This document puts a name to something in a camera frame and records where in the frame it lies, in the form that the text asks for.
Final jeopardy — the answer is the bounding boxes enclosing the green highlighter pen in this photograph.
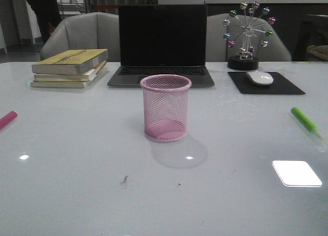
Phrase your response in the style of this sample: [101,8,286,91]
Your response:
[291,107,323,139]

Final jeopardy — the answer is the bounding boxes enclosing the pink highlighter pen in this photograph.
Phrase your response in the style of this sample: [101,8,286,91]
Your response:
[0,111,18,129]

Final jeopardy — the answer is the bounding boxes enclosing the pink mesh pen holder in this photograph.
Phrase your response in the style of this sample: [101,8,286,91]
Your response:
[140,74,192,142]

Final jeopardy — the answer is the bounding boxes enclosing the grey open laptop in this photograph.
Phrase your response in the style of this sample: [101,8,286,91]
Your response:
[107,4,214,88]

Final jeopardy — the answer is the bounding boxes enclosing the bottom pale book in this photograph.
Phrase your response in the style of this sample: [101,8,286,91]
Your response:
[29,72,101,88]

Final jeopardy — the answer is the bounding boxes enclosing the middle cream book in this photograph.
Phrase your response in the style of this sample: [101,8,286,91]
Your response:
[34,61,107,82]

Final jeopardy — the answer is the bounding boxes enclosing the right grey armchair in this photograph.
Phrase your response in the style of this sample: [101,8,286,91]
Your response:
[206,13,292,62]

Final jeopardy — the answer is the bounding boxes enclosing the grey armchair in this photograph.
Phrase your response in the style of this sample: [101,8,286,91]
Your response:
[40,12,120,62]
[206,13,292,62]

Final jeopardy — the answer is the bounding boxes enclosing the top yellow book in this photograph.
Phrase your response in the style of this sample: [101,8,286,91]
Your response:
[32,49,108,75]

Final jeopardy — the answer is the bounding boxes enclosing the white computer mouse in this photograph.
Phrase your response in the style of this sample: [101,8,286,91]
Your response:
[246,71,274,86]

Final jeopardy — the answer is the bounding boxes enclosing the left grey armchair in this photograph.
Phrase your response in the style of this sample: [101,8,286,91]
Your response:
[40,12,120,62]

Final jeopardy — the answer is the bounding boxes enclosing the ferris wheel desk ornament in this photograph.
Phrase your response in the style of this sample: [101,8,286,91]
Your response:
[222,1,273,71]

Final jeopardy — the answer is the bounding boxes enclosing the black mouse pad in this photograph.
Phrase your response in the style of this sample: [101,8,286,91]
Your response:
[227,71,306,95]

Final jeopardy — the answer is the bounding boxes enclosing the person in dark clothes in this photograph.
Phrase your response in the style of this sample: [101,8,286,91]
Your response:
[26,0,62,44]

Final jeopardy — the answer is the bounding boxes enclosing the dark wooden chair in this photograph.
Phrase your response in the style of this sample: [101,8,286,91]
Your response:
[293,14,327,61]

